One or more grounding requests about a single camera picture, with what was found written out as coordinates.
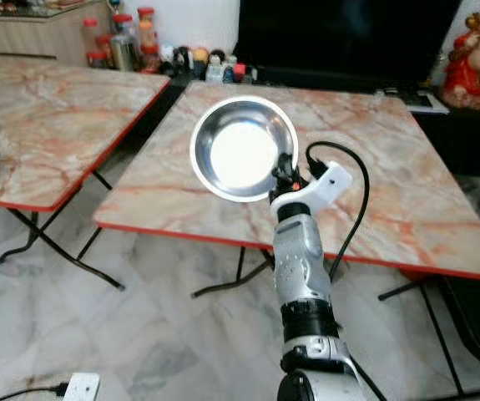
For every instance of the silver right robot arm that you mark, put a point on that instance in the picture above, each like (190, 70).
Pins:
(302, 267)

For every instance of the marble pattern folding table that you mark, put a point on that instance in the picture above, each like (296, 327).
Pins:
(56, 117)
(406, 192)

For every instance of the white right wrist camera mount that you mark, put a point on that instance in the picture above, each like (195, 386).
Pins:
(321, 187)

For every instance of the black floor bag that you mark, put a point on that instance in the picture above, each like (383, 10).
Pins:
(477, 322)

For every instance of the large steel bowl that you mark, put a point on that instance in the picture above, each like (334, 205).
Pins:
(240, 152)

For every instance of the red and gold figurine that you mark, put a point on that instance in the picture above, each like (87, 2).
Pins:
(472, 75)

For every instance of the light wooden cabinet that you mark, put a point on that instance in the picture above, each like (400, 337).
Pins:
(39, 33)

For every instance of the black television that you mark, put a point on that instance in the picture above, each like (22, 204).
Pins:
(344, 35)

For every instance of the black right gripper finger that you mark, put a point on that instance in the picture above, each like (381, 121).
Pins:
(283, 164)

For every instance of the tall orange jar red lid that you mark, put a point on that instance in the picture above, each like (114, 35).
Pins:
(146, 27)

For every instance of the small white figurine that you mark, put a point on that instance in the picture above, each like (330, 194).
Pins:
(215, 67)

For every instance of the clear jar red lid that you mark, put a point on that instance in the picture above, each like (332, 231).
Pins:
(91, 35)

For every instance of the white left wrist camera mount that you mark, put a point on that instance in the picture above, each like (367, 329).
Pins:
(82, 387)

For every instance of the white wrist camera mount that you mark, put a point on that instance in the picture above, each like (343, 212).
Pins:
(321, 187)
(82, 387)

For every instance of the steel canister red lid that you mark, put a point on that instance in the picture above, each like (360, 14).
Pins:
(124, 46)

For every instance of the black television stand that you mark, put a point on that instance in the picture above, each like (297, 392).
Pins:
(461, 138)

